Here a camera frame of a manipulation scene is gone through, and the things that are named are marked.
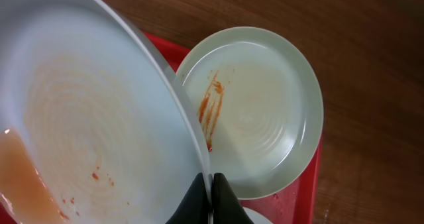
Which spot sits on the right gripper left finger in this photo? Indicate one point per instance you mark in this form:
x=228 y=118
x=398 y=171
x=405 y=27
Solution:
x=194 y=208

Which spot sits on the red plastic serving tray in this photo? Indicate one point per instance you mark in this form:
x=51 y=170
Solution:
x=294 y=203

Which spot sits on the white plate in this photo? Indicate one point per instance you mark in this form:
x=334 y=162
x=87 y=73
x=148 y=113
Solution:
x=94 y=126
x=260 y=107
x=256 y=217

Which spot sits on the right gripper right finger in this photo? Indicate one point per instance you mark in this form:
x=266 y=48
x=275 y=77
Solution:
x=226 y=206

